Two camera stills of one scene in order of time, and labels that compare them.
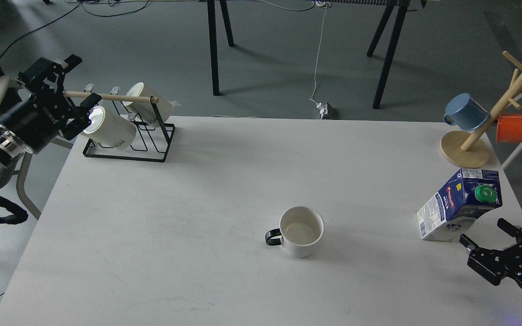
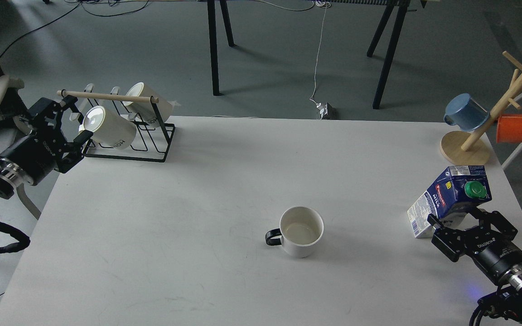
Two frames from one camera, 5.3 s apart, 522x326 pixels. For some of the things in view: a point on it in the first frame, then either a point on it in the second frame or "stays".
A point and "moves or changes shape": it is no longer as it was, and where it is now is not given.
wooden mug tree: (468, 149) stays
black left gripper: (35, 124) to (40, 153)
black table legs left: (213, 42) stays
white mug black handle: (302, 228) stays
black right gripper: (495, 265) to (500, 258)
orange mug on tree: (515, 128) stays
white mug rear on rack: (153, 114) stays
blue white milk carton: (449, 214) moves or changes shape
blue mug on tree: (465, 112) stays
